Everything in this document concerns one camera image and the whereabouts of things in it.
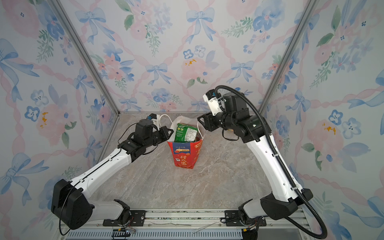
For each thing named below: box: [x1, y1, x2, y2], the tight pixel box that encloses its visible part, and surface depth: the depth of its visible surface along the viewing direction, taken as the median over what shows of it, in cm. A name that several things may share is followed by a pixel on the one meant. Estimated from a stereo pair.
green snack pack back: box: [174, 123, 199, 143], surface depth 81 cm
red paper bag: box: [167, 115, 205, 169], surface depth 81 cm
